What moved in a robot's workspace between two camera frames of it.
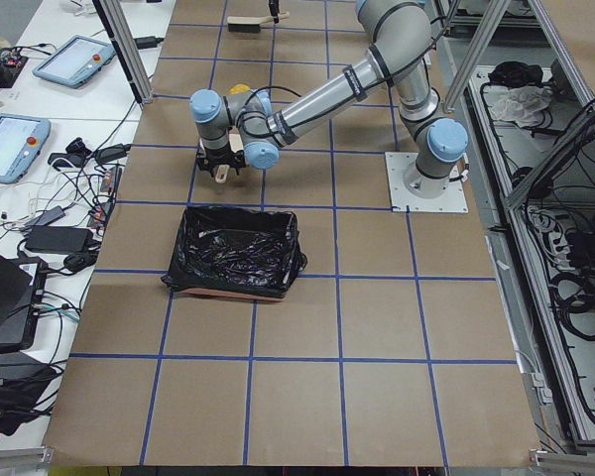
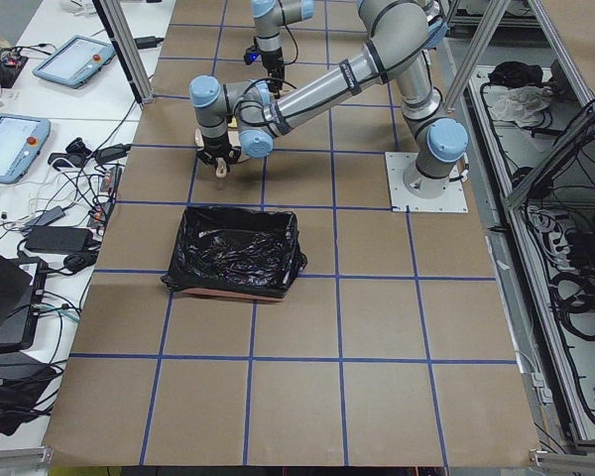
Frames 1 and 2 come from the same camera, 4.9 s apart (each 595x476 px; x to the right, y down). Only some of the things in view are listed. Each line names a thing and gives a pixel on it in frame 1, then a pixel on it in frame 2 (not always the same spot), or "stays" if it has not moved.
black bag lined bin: [237, 252] stays
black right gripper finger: [275, 10] -> [275, 65]
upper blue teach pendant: [73, 60] stays
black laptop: [11, 292] stays
